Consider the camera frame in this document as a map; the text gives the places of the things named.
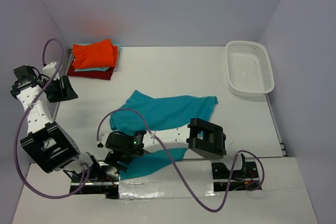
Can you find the shiny taped white panel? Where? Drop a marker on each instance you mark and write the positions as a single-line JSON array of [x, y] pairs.
[[166, 183]]

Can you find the orange t shirt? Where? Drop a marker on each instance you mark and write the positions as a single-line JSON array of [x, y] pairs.
[[103, 54]]

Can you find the dark teal t shirt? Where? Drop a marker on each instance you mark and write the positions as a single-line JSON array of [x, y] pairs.
[[160, 114]]

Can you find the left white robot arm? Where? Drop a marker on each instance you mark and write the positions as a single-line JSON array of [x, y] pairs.
[[47, 143]]

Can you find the dark red t shirt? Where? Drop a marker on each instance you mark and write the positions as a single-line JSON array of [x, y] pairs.
[[102, 75]]

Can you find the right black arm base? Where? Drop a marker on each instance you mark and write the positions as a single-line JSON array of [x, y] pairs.
[[244, 178]]

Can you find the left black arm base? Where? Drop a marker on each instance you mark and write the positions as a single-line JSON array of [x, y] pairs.
[[103, 181]]

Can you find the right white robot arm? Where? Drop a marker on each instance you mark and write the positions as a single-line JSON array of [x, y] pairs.
[[145, 152]]

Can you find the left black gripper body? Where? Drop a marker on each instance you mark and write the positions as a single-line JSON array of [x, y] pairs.
[[55, 92]]

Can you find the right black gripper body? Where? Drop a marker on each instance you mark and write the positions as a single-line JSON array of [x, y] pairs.
[[114, 157]]

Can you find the white laundry basket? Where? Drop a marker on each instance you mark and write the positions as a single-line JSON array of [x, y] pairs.
[[249, 71]]

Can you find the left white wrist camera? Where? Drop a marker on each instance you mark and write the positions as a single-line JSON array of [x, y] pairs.
[[50, 68]]

